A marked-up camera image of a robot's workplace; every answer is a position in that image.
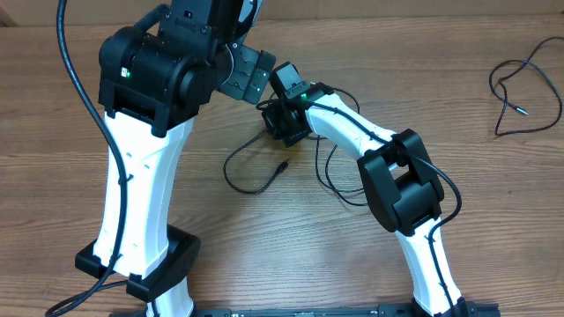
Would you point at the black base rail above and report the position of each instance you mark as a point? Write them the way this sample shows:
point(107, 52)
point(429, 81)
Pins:
point(463, 308)

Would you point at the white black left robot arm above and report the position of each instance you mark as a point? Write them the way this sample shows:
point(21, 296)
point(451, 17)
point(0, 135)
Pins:
point(154, 77)

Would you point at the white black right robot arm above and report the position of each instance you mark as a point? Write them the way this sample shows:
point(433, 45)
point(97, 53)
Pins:
point(402, 187)

